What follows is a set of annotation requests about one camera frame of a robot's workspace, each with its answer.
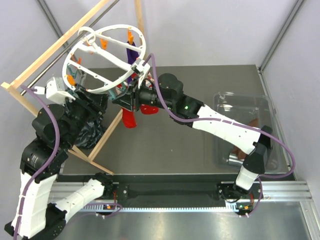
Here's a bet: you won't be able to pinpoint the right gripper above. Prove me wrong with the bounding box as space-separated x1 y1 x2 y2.
112 77 174 114

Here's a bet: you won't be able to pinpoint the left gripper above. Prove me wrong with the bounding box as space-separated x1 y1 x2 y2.
60 86 111 148

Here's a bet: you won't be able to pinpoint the teal clip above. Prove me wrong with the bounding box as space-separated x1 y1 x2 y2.
108 87 122 101

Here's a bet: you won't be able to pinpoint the red santa sock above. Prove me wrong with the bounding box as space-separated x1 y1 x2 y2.
138 74 160 116
116 83 138 130

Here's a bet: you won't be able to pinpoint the white round clip hanger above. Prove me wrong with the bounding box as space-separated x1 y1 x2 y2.
62 24 147 94

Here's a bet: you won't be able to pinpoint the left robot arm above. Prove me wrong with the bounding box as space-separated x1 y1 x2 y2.
4 90 114 240

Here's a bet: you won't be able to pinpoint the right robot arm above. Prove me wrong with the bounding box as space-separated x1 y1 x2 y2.
112 73 272 199

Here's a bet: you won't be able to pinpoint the orange clip on towel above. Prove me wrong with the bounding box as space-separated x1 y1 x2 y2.
127 27 134 45

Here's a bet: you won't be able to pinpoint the dark patterned shorts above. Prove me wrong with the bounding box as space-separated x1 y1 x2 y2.
74 116 106 150

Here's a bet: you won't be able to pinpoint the purple towel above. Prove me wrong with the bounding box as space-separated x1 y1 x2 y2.
126 48 140 84

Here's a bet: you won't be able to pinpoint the brown sock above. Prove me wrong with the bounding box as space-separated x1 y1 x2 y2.
231 126 261 160

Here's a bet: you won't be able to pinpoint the clear plastic bin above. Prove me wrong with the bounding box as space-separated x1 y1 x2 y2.
211 91 292 169

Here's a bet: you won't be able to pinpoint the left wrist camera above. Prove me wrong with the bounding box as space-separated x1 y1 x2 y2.
45 77 75 105

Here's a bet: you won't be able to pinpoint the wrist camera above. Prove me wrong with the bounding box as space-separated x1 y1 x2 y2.
45 77 75 105
130 58 151 80

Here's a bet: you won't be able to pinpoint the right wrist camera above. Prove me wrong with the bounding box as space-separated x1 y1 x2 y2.
130 58 151 80

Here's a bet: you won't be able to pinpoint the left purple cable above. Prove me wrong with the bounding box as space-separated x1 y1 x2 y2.
11 84 61 238

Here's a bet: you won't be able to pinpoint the wooden drying rack frame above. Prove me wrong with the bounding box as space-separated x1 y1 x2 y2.
0 0 146 176

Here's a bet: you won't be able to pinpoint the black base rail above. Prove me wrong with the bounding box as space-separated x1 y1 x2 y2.
111 174 260 209

